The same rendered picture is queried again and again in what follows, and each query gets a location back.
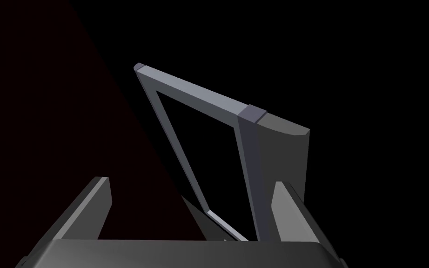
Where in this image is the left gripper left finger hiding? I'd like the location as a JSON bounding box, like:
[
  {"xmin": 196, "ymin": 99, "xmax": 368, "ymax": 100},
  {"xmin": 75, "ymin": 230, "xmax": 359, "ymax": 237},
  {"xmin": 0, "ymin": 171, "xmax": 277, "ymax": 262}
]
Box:
[{"xmin": 49, "ymin": 176, "xmax": 113, "ymax": 241}]

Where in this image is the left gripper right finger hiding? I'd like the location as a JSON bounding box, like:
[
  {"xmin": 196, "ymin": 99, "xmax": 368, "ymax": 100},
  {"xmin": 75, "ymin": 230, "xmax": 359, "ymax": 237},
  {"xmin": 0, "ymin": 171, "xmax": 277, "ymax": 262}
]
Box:
[{"xmin": 270, "ymin": 181, "xmax": 322, "ymax": 244}]

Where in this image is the grey framed cupboard door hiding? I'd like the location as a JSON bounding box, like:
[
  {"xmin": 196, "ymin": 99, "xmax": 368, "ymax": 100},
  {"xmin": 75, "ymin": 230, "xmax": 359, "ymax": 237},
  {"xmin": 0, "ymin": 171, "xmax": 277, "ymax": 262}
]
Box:
[{"xmin": 133, "ymin": 62, "xmax": 311, "ymax": 242}]

